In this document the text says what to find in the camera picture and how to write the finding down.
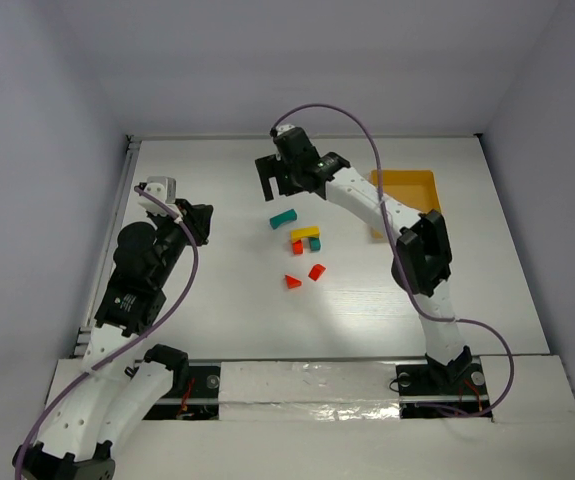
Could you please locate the teal arch block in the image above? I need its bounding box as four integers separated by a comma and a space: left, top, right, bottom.
269, 209, 298, 230

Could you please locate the yellow arch block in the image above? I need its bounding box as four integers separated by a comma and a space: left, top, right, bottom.
290, 226, 320, 243

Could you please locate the teal rectangular block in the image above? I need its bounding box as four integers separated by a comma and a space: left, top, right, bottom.
308, 237, 321, 252

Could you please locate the red rectangular block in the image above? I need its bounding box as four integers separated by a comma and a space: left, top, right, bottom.
292, 240, 304, 255

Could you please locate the yellow plastic tray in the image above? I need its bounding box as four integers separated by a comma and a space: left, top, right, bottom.
382, 170, 441, 213

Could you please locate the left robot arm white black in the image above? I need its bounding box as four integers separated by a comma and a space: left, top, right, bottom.
12, 194, 214, 479

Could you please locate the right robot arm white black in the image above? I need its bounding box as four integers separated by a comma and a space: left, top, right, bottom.
255, 125, 472, 386

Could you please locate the red wedge block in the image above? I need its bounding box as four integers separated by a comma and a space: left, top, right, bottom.
308, 264, 326, 281

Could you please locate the red triangle block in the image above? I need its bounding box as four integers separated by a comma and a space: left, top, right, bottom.
284, 275, 302, 289

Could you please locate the white foam base board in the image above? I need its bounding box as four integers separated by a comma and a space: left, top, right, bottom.
114, 355, 575, 479

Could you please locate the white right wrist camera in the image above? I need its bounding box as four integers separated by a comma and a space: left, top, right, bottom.
270, 123, 295, 138

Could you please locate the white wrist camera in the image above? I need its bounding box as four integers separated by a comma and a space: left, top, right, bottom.
135, 176, 179, 217
270, 123, 295, 138

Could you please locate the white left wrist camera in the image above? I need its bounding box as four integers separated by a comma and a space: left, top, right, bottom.
135, 176, 179, 217

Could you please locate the aluminium rail left edge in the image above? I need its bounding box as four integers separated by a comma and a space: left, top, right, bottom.
70, 135, 142, 358

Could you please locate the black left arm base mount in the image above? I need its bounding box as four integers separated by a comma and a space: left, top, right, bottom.
174, 363, 221, 400

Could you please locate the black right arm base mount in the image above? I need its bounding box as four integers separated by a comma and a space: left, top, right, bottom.
395, 363, 487, 398

